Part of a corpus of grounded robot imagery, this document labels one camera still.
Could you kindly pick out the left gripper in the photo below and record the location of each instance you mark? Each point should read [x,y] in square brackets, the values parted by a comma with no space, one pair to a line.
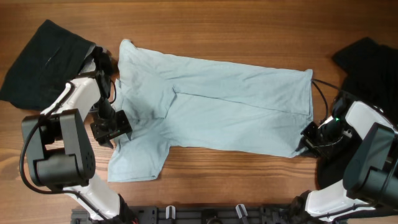
[104,137]

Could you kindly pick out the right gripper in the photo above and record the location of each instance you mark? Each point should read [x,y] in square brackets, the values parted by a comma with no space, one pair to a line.
[306,134]

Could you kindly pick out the light blue t-shirt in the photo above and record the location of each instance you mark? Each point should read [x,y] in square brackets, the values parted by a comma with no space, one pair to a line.
[171,101]

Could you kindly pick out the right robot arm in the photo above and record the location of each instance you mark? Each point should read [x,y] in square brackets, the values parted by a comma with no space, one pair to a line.
[358,146]

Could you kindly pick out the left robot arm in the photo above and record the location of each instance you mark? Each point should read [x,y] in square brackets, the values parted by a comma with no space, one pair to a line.
[57,156]

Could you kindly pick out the folded grey white garment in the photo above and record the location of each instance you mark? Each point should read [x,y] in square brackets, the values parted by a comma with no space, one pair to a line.
[88,64]

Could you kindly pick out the folded black garment underneath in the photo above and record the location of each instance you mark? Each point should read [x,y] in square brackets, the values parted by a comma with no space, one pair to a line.
[103,61]

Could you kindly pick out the black t-shirt under pile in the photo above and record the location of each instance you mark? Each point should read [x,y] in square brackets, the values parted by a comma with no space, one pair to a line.
[372,76]

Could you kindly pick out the left white rail clip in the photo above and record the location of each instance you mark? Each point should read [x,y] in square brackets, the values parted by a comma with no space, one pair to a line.
[170,212]

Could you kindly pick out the white rail clip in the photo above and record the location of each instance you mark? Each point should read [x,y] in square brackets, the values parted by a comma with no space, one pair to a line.
[170,212]
[242,213]

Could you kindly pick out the right white rail clip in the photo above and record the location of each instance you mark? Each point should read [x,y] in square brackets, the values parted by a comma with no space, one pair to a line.
[242,213]

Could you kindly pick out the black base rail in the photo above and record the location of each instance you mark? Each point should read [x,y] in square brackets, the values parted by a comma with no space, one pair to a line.
[266,214]

